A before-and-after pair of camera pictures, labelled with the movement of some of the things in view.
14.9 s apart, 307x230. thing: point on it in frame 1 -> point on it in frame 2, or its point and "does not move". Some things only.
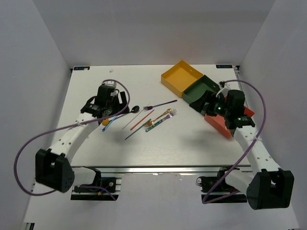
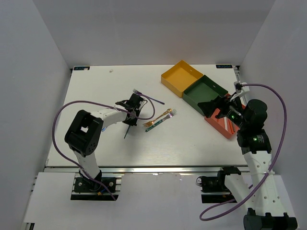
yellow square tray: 179,77 does not move
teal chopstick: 136,130 -> 127,130
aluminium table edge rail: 167,169 does not move
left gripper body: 113,106 -> 132,121
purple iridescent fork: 147,108 -> 139,93
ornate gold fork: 149,123 does not move
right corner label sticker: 224,66 does not move
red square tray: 218,122 does not move
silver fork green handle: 169,116 does not move
